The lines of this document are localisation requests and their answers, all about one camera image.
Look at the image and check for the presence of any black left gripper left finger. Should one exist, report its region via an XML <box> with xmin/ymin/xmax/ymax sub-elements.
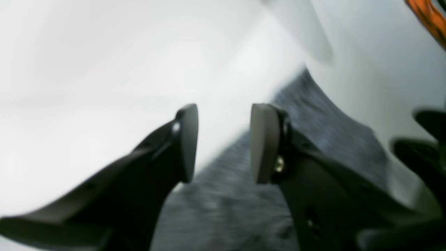
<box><xmin>1</xmin><ymin>104</ymin><xmax>199</xmax><ymax>251</ymax></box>

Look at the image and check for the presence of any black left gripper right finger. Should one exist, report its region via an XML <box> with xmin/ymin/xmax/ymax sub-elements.
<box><xmin>250</xmin><ymin>104</ymin><xmax>445</xmax><ymax>251</ymax></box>

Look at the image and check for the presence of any grey t-shirt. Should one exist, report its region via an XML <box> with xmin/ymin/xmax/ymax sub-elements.
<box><xmin>150</xmin><ymin>68</ymin><xmax>391</xmax><ymax>251</ymax></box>

